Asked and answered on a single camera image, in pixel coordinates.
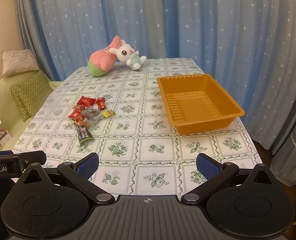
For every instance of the yellow candy packet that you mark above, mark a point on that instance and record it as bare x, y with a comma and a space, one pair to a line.
107, 113

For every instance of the floral checked tablecloth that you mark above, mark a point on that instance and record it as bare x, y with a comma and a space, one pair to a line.
138, 130

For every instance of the small red candy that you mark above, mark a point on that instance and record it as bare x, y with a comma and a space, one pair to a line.
82, 121
79, 108
100, 103

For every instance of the green zigzag pillow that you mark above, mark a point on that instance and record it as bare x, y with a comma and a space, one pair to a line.
31, 90

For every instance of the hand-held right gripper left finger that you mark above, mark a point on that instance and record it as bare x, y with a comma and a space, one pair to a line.
89, 166

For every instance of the light green sofa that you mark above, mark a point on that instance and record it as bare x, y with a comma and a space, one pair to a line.
2, 100

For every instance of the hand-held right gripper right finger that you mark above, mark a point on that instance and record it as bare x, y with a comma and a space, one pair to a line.
208, 167

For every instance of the blue star curtain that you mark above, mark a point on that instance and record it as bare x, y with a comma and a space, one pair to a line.
188, 30

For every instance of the clear grey snack packet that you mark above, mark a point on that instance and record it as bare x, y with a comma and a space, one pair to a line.
93, 113

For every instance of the square red snack packet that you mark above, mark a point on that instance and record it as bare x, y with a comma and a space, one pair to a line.
75, 115

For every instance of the small photo booklet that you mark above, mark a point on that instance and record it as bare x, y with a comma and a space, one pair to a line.
1, 132

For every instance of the pink plush toy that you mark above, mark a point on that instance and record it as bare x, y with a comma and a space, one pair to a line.
100, 60

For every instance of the grey curtain with lace trim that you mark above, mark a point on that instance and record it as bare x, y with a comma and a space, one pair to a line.
294, 155

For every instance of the white bunny plush toy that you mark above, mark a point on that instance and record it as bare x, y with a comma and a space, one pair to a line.
124, 52

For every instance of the large red snack packet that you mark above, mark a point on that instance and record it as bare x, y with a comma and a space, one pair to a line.
86, 101

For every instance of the white quilted pillow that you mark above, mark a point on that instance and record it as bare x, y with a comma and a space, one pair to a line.
19, 61

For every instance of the orange plastic tray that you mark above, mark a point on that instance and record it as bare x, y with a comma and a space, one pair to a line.
200, 110

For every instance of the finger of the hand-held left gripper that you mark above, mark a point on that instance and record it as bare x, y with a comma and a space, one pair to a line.
34, 158
0, 153

